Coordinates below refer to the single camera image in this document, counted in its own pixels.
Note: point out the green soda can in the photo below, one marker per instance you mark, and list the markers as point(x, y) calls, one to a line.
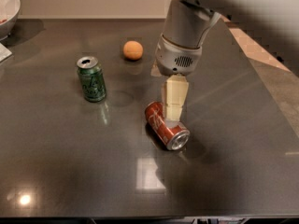
point(91, 78)

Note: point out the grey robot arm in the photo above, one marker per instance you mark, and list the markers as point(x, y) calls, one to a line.
point(273, 24)

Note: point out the red coke can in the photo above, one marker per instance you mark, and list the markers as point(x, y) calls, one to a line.
point(173, 134)

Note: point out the white paper napkin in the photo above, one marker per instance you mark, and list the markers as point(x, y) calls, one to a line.
point(4, 53)

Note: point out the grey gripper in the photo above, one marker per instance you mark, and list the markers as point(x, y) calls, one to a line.
point(176, 61)

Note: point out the orange fruit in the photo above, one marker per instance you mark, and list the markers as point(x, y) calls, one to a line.
point(132, 50)

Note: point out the white bowl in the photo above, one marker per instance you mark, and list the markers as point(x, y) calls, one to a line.
point(9, 11)

